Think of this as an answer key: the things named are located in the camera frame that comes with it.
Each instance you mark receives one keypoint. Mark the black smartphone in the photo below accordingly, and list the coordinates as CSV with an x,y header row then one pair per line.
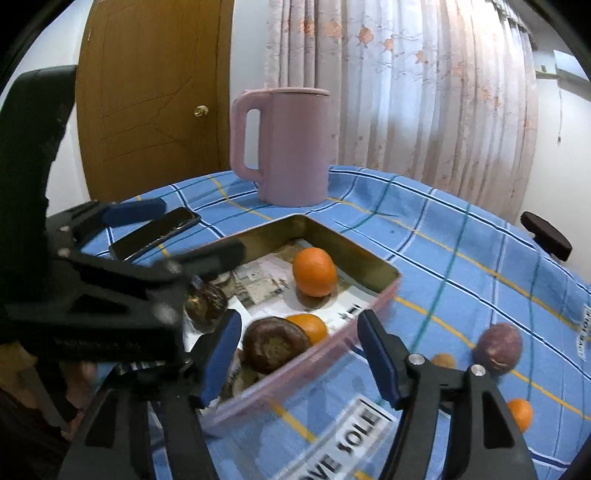
x,y
157,234

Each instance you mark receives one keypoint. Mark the dark brown round stool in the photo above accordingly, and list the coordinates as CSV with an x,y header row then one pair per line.
x,y
549,233

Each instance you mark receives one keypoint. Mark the rough brown water chestnut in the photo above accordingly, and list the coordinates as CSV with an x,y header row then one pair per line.
x,y
207,305

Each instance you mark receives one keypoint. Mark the large orange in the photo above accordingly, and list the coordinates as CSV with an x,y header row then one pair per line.
x,y
315,272

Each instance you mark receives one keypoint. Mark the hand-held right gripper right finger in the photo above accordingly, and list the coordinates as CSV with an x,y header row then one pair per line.
x,y
381,360

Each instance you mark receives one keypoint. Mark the pink kettle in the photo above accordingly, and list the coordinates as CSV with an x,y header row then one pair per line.
x,y
295,147

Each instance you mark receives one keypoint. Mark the brass door knob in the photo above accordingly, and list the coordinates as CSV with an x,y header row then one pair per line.
x,y
201,111

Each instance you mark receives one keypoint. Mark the printed paper sheet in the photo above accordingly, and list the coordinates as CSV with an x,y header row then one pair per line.
x,y
263,286

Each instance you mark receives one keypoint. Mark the wooden door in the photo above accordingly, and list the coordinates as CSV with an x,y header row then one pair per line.
x,y
147,92

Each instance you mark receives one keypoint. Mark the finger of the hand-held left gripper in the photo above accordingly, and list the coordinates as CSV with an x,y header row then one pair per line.
x,y
115,304
134,210

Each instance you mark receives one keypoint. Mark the small orange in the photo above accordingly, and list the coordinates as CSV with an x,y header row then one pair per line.
x,y
521,414

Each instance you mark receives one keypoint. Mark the blue plaid tablecloth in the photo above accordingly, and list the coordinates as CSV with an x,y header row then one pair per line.
x,y
461,258

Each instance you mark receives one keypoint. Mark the small brown longan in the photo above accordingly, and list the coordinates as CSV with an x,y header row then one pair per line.
x,y
444,361

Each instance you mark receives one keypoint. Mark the oval orange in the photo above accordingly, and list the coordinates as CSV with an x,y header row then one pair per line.
x,y
310,326

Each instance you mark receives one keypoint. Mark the pink tin box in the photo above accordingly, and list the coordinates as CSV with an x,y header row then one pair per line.
x,y
300,381

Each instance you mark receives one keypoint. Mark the white air conditioner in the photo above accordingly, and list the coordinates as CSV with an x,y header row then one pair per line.
x,y
572,67

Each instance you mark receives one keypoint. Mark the person's left hand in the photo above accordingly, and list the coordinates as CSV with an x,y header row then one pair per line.
x,y
81,378

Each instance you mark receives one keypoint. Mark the purple passion fruit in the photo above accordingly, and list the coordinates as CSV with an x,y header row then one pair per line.
x,y
498,347

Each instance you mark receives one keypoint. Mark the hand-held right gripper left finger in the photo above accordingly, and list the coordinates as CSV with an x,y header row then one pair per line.
x,y
221,355

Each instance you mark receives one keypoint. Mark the brown mushroom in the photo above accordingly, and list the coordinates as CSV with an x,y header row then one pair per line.
x,y
273,345

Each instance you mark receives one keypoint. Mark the floral sheer curtain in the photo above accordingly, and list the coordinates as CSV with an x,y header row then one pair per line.
x,y
406,101

